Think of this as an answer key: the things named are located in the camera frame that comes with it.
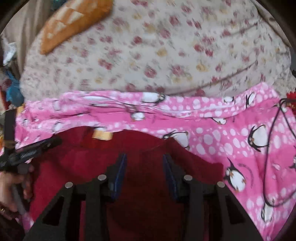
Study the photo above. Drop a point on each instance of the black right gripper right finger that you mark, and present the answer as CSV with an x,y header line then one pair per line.
x,y
211,212

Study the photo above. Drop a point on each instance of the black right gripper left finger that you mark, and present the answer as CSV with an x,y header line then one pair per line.
x,y
78,212

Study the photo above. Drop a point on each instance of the red knit garment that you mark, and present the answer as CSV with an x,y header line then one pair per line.
x,y
144,209

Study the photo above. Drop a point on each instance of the person's left hand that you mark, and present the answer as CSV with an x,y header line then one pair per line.
x,y
8,180

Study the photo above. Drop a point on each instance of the blue cloth item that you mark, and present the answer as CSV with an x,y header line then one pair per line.
x,y
13,92

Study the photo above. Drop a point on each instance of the pink penguin blanket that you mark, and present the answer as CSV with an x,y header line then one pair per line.
x,y
252,135

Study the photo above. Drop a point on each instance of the red yellow patterned cloth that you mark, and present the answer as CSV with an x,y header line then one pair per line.
x,y
291,97

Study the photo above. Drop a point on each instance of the floral cream bedsheet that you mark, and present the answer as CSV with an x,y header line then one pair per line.
x,y
199,48

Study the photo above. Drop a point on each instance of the orange checkered cushion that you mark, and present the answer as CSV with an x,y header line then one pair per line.
x,y
70,19

